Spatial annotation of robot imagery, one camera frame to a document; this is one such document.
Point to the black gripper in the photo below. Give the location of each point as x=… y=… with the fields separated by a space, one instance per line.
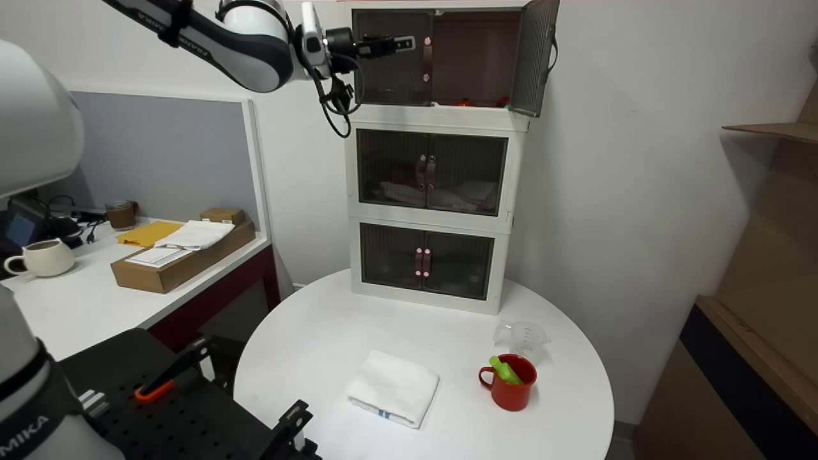
x=351 y=44

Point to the smoky translucent cabinet door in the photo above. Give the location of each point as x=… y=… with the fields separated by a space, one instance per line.
x=459 y=268
x=470 y=174
x=385 y=76
x=392 y=168
x=390 y=257
x=534 y=55

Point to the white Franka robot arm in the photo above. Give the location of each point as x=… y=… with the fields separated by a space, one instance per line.
x=246 y=52

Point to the white three-tier storage cabinet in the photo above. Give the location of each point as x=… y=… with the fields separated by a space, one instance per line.
x=436 y=119

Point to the open flat cardboard box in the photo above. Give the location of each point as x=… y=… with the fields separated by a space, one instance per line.
x=182 y=258

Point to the white framed grey partition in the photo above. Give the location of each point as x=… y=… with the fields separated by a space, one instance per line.
x=169 y=154

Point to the white paper sheet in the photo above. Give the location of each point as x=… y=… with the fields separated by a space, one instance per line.
x=197 y=232

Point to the yellow envelope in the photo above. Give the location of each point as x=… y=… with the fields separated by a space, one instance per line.
x=148 y=232

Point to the small brown object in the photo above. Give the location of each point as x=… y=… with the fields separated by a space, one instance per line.
x=125 y=213

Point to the clear plastic cup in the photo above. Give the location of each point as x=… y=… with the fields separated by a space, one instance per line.
x=525 y=336

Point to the yellow-green toy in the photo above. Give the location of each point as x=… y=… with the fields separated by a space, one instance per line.
x=502 y=369

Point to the white folded cloth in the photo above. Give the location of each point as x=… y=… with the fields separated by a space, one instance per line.
x=396 y=386

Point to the red cup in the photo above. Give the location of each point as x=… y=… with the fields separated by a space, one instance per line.
x=512 y=393

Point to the white ceramic mug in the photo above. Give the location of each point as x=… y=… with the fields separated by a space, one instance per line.
x=47 y=257

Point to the white desk with maroon front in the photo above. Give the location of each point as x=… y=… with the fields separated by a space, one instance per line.
x=79 y=303

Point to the dark tablet screen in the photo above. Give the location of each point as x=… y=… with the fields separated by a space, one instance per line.
x=17 y=228

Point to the large plain cardboard box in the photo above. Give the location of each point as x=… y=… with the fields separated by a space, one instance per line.
x=780 y=230

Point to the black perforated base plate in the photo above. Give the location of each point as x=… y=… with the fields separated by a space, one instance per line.
x=192 y=424

